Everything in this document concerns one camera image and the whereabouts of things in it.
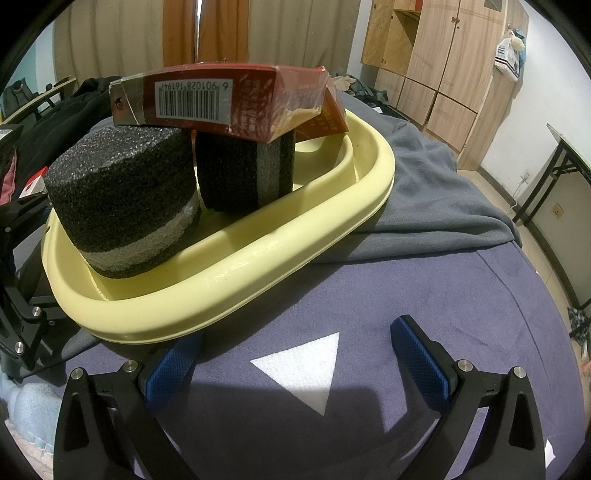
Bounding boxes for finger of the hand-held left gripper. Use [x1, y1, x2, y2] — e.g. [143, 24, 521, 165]
[0, 277, 70, 377]
[0, 189, 54, 241]

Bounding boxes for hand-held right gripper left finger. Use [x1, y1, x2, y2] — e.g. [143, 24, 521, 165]
[53, 330, 206, 480]

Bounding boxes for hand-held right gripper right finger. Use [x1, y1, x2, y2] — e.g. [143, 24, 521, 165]
[390, 314, 548, 480]

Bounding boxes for black foam cylinder grey band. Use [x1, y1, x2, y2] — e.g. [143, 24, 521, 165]
[194, 131, 296, 213]
[45, 126, 202, 279]

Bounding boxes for yellow plastic tray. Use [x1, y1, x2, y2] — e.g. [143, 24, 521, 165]
[41, 108, 397, 346]

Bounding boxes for red cardboard box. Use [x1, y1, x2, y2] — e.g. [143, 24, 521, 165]
[295, 76, 350, 139]
[108, 64, 331, 143]

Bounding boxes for small red white box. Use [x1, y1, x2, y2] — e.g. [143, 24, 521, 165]
[21, 173, 49, 197]

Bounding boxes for red cloth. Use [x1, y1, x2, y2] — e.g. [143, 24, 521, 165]
[0, 152, 19, 204]

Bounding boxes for purple blanket white triangles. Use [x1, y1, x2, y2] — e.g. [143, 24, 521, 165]
[69, 240, 585, 480]

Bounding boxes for light blue towel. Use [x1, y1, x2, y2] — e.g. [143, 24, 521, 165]
[0, 369, 61, 462]

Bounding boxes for black clothing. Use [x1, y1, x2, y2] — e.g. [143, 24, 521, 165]
[14, 76, 123, 185]

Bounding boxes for tan-edged side table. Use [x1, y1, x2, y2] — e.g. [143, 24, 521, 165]
[0, 76, 77, 125]

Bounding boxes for grey cloth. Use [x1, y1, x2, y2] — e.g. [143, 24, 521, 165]
[316, 111, 522, 264]

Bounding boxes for pile of dark clothes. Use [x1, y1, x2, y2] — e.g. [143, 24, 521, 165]
[567, 307, 591, 361]

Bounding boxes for orange curtain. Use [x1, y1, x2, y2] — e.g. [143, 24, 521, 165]
[163, 0, 250, 65]

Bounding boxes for black-legged folding table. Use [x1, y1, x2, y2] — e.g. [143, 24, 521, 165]
[512, 122, 591, 310]

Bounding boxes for black open suitcase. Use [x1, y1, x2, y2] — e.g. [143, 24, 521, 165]
[355, 83, 407, 121]

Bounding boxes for wooden wardrobe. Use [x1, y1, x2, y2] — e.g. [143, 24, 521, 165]
[360, 0, 529, 153]

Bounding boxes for white plastic bag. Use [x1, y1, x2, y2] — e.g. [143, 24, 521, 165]
[493, 37, 520, 83]

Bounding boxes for beige curtain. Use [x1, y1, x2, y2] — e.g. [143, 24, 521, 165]
[53, 0, 361, 88]

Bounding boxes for blue hanging bag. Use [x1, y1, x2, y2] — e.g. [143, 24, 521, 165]
[510, 28, 528, 70]

